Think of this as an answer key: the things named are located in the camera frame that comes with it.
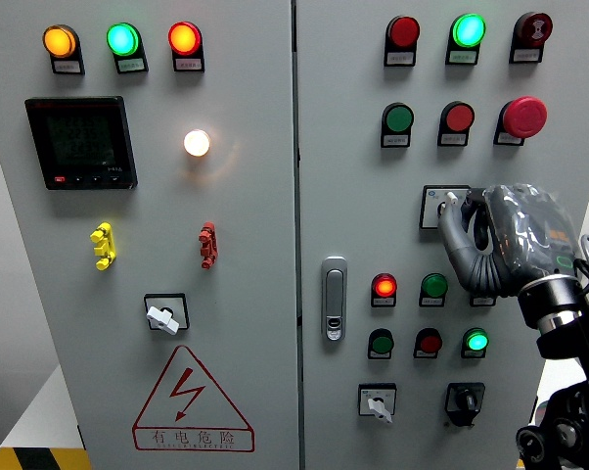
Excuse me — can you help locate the white-handle turn switch large plate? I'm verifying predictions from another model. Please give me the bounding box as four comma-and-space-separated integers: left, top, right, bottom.
419, 184, 474, 231

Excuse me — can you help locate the small unlit green lamp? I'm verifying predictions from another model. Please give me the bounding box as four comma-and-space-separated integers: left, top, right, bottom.
420, 272, 449, 299

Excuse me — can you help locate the large red stop button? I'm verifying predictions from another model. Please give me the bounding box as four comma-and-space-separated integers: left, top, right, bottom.
501, 96, 549, 140

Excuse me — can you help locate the small lit green button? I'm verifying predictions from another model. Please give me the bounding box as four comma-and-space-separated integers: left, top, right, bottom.
462, 327, 490, 353

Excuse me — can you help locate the large red push button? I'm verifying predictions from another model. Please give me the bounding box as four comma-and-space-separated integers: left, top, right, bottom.
440, 101, 476, 133

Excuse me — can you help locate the small red push button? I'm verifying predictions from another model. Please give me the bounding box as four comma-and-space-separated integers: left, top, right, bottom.
415, 328, 443, 355

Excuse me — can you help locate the small lit red lamp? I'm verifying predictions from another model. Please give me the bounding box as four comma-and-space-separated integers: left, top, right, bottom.
371, 272, 398, 299

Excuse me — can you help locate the large green push button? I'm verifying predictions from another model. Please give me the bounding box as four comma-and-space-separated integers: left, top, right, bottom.
383, 102, 416, 134

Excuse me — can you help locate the grey cabinet door with lock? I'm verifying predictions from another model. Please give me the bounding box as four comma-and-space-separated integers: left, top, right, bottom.
294, 0, 589, 470

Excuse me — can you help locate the small green push button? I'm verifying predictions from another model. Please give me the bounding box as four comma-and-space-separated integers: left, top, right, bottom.
368, 328, 395, 356

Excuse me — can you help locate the dark red buzzer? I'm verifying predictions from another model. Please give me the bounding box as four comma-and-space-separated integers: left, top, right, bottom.
514, 11, 554, 48

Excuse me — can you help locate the silver door lock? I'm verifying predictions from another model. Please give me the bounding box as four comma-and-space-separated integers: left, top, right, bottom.
321, 256, 349, 343

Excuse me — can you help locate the large lit green lamp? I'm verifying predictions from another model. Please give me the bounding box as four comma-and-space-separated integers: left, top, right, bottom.
106, 22, 142, 58
450, 13, 487, 49

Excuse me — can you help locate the large unlit red lamp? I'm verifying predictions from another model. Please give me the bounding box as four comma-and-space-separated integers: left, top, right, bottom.
387, 15, 422, 49

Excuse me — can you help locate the grey cabinet door with display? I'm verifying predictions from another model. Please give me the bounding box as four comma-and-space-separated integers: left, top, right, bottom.
0, 0, 300, 470

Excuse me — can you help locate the lit white lamp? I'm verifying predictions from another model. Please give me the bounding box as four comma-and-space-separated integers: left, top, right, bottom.
183, 128, 211, 159

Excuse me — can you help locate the red warning triangle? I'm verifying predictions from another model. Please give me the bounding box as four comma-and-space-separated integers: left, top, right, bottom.
131, 345, 256, 453

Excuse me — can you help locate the large lit red-orange lamp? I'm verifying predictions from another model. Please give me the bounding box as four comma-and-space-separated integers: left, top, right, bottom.
167, 21, 203, 57

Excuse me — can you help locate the black display meter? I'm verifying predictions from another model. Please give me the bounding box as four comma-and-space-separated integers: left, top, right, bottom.
24, 95, 139, 192

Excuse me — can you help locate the lit yellow round lamp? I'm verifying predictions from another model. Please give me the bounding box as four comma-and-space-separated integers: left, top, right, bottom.
42, 23, 78, 60

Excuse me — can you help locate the black-handle turn switch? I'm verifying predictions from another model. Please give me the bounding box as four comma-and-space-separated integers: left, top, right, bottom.
443, 382, 486, 429

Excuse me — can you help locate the white-handle turn switch small plate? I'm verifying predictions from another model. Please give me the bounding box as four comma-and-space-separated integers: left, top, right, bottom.
357, 383, 398, 425

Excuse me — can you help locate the small red handle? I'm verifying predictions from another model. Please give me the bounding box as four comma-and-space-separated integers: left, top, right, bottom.
199, 221, 218, 270

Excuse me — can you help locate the white-handle turn switch black plate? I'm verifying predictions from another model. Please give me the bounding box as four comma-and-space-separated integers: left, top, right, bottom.
143, 293, 191, 337

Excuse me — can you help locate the small yellow handle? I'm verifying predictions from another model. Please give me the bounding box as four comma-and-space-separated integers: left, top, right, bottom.
89, 221, 117, 271

